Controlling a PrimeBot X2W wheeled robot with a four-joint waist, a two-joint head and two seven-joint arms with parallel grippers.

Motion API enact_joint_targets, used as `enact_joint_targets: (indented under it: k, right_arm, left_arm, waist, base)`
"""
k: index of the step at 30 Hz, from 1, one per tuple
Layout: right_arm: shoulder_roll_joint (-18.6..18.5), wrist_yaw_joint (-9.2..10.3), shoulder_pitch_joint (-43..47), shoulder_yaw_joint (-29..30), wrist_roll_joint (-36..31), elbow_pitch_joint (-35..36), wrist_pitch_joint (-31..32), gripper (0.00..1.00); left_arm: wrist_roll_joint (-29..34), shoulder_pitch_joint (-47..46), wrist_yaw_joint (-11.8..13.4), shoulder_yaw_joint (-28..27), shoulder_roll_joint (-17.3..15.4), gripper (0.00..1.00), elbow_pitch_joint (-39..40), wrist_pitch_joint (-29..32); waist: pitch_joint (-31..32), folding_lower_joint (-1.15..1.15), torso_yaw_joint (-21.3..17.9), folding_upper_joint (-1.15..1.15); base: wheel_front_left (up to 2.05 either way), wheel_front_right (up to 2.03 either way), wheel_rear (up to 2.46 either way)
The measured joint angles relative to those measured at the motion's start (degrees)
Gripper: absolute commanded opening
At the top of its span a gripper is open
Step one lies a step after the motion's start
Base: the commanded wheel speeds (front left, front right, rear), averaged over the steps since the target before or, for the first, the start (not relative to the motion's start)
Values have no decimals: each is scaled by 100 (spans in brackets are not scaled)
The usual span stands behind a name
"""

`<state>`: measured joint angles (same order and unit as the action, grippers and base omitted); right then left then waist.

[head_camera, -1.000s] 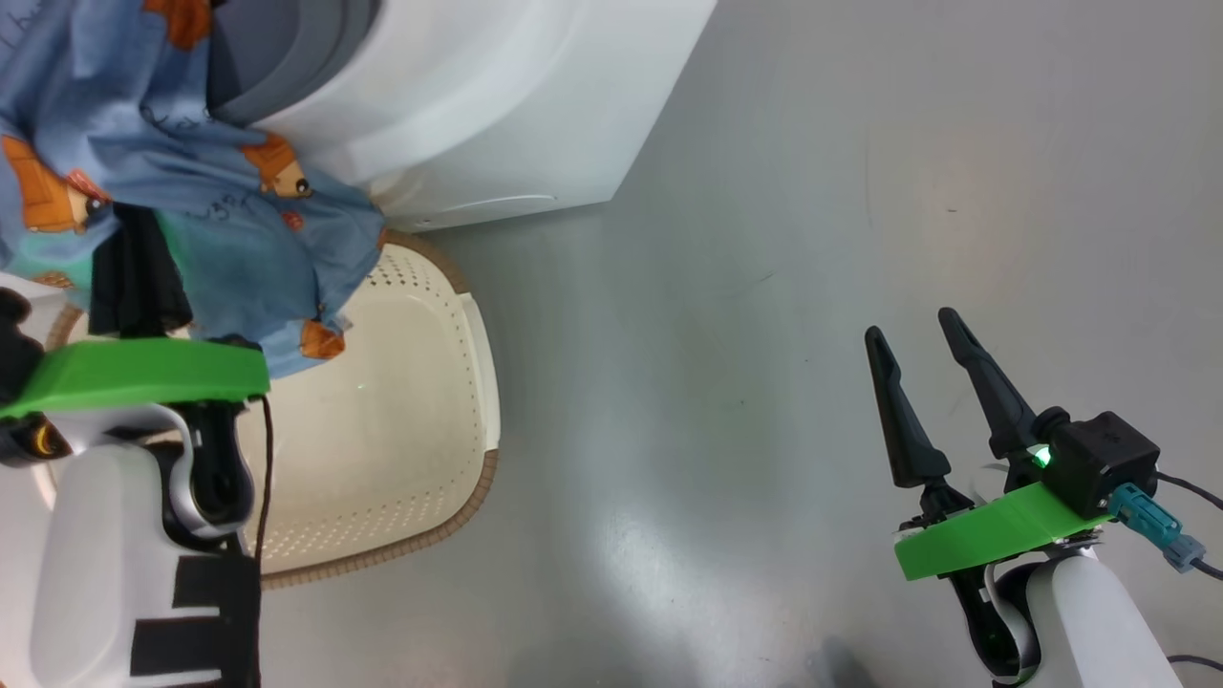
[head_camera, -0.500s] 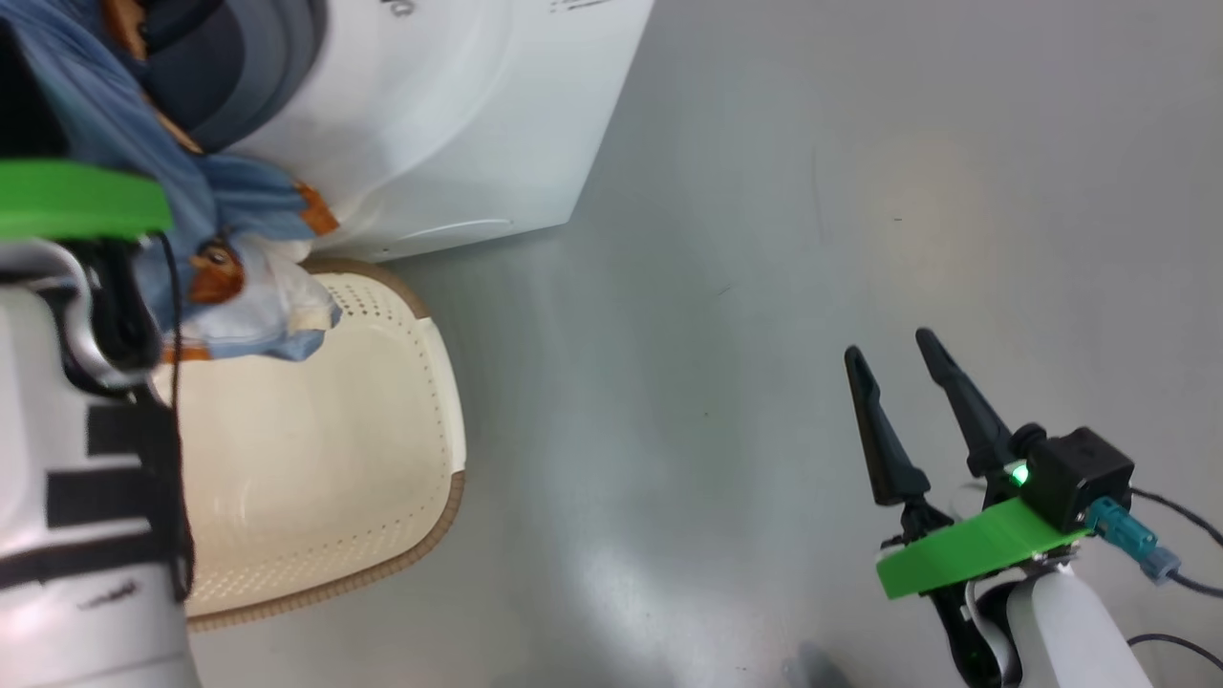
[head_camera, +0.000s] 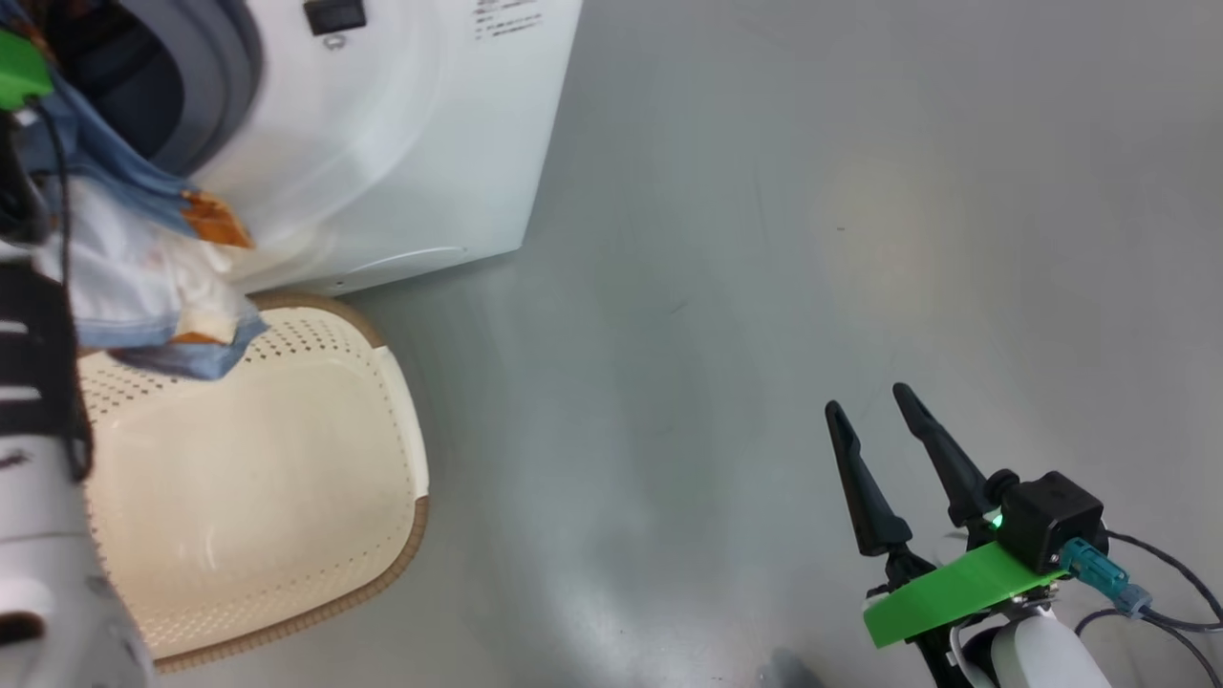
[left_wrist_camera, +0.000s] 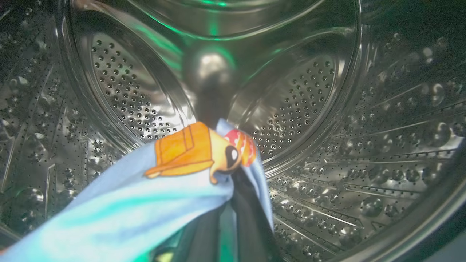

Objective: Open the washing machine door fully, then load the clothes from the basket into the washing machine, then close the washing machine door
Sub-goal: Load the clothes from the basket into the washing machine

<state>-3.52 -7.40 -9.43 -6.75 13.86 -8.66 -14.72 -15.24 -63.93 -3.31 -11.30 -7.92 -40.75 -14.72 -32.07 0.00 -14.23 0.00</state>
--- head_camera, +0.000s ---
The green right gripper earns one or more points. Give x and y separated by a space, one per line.
955 592

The white front-load washing machine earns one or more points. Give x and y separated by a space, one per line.
401 153

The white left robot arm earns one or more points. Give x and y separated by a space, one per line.
38 535

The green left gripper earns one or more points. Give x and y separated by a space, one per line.
19 72

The cream perforated laundry basket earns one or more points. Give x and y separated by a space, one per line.
258 478

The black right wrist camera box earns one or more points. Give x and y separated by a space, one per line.
1051 516

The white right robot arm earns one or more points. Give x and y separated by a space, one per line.
1041 659

